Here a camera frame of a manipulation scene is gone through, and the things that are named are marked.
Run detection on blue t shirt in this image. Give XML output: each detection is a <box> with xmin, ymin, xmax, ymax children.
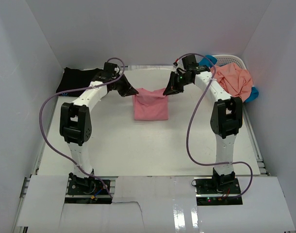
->
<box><xmin>199</xmin><ymin>55</ymin><xmax>259</xmax><ymax>102</ymax></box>

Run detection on salmon orange t shirt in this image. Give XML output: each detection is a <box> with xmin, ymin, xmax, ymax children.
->
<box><xmin>210</xmin><ymin>63</ymin><xmax>253</xmax><ymax>102</ymax></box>

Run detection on white perforated laundry basket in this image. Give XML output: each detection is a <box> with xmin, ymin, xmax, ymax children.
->
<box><xmin>210</xmin><ymin>54</ymin><xmax>246</xmax><ymax>74</ymax></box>

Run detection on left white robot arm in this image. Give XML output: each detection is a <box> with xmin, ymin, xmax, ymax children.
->
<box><xmin>60</xmin><ymin>62</ymin><xmax>138</xmax><ymax>194</ymax></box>

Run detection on pink t shirt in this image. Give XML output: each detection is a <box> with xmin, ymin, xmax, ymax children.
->
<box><xmin>132</xmin><ymin>88</ymin><xmax>169</xmax><ymax>121</ymax></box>

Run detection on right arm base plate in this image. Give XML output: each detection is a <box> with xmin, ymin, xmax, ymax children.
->
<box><xmin>191</xmin><ymin>178</ymin><xmax>243</xmax><ymax>206</ymax></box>

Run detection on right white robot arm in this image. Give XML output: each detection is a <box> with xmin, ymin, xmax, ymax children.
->
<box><xmin>163</xmin><ymin>53</ymin><xmax>243</xmax><ymax>194</ymax></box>

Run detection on white paper sheets at back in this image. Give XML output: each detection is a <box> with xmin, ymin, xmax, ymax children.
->
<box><xmin>125</xmin><ymin>65</ymin><xmax>173</xmax><ymax>70</ymax></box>

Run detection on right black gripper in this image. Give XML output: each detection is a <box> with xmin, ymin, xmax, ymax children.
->
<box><xmin>164</xmin><ymin>71</ymin><xmax>192</xmax><ymax>96</ymax></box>

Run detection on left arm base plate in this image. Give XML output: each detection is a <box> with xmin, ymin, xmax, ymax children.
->
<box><xmin>65</xmin><ymin>173</ymin><xmax>114</xmax><ymax>204</ymax></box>

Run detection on black t shirt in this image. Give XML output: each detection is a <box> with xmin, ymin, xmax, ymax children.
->
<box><xmin>56</xmin><ymin>67</ymin><xmax>102</xmax><ymax>93</ymax></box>

